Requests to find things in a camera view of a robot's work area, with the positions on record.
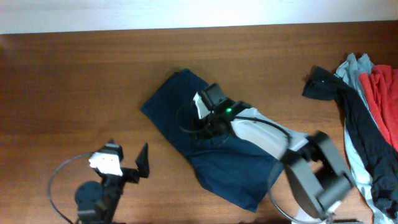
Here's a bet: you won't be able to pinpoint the navy blue shorts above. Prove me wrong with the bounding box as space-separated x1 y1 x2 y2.
141 68 283 212

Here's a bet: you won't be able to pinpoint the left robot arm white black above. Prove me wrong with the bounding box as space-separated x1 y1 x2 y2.
75 141 150 223

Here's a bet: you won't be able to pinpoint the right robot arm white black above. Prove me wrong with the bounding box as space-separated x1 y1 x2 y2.
189 98 354 223

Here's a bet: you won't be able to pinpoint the light grey garment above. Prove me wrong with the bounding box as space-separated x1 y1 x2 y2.
335 53 397 224

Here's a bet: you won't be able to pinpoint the black garment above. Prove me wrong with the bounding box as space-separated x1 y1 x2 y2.
302 67 397 220

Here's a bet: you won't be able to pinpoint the red garment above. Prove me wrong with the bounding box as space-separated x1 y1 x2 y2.
359 65 397 150

